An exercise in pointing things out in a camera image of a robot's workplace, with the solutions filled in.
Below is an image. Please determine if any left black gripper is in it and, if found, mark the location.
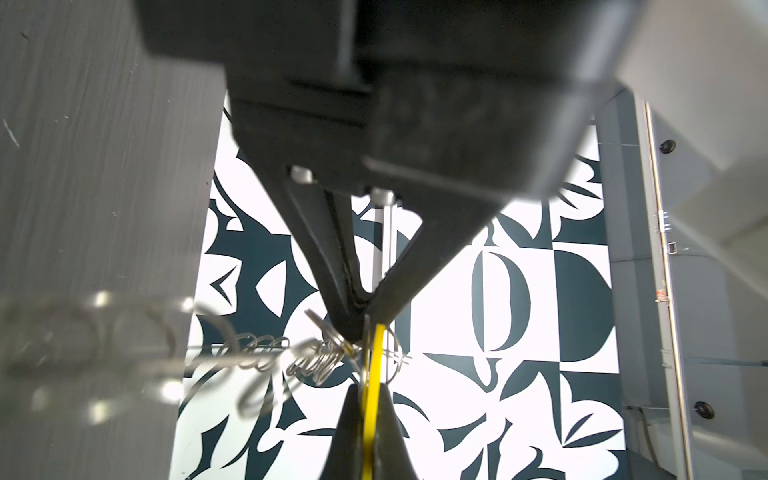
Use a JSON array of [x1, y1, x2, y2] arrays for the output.
[[134, 1, 645, 342]]

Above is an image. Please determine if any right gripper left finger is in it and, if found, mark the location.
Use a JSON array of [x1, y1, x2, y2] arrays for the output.
[[319, 384, 363, 480]]

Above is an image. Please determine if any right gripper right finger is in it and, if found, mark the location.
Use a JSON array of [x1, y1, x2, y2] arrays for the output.
[[376, 384, 418, 480]]

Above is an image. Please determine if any yellow key tag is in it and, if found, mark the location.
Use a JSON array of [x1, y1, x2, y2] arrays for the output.
[[362, 324, 387, 480]]

